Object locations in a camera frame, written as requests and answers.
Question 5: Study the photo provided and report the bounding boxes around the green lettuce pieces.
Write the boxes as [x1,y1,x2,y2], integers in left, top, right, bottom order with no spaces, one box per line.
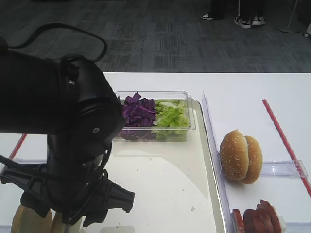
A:
[152,100,190,141]

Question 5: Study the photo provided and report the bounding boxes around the red strip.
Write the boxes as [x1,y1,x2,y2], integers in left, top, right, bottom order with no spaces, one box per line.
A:
[9,133,27,159]
[262,99,311,196]

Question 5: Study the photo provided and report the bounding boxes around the right sesame bun top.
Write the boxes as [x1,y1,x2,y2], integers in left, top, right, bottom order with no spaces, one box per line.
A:
[241,136,263,184]

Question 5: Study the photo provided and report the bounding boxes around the clear plastic salad box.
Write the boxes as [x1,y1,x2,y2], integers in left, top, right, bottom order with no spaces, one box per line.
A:
[114,91,196,141]

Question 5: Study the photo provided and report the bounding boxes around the thin red tomato slice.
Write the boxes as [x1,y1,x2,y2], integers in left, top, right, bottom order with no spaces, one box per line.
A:
[232,209,245,233]

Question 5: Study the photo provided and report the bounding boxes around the dark red meat patties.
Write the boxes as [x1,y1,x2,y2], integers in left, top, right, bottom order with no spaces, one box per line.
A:
[243,200,284,233]

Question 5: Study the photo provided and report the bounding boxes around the middle black white sneaker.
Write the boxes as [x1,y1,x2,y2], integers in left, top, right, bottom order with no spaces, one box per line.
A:
[234,17,252,29]

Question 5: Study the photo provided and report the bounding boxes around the clear holder lower right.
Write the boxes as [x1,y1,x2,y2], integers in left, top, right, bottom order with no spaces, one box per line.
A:
[285,223,311,233]

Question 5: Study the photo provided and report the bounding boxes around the clear holder upper right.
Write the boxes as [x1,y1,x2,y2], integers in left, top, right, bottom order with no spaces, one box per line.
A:
[260,160,308,178]

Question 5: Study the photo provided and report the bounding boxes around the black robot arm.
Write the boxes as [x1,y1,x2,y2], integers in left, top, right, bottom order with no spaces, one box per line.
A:
[0,40,135,227]

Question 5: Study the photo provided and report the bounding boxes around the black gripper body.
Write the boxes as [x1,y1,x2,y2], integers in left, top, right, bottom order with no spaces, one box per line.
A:
[0,163,135,227]

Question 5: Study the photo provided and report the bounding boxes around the left red strip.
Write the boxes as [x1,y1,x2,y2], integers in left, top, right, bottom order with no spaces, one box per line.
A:
[9,133,27,159]

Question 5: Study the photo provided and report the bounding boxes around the right red strip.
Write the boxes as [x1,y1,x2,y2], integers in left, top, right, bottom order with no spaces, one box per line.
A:
[262,99,311,196]

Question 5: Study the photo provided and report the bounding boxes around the left sesame bun top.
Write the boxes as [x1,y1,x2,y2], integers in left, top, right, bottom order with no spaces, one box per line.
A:
[219,130,249,181]

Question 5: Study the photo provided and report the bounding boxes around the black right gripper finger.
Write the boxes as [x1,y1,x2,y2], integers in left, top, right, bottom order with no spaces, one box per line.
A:
[64,218,83,233]

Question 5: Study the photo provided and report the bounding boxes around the bun half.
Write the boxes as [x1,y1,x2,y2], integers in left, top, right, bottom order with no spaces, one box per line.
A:
[50,212,65,233]
[10,205,53,233]

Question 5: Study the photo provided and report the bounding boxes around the metal stand base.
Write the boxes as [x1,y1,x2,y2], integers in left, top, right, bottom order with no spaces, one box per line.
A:
[275,0,300,33]

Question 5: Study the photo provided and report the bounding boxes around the white cheese block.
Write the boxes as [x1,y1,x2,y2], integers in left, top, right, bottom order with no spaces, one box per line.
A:
[278,216,287,233]

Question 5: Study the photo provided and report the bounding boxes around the metal baking tray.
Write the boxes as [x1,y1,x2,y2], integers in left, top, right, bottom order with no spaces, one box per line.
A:
[83,100,225,233]

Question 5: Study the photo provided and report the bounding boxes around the sesame bun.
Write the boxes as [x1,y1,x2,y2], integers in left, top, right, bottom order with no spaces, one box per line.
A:
[219,130,249,181]
[241,136,263,184]

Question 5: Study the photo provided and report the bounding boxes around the right clear long rail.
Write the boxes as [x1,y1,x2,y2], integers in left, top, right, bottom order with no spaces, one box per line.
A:
[202,92,236,233]

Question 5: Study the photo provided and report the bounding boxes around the purple cabbage pieces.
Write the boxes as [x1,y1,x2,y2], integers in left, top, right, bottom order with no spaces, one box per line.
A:
[119,92,157,141]

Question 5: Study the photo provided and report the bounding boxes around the left black white sneaker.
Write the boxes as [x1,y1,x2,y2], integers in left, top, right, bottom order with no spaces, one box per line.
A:
[201,13,216,20]

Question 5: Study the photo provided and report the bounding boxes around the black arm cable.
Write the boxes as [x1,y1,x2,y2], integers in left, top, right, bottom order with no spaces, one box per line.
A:
[4,23,108,63]

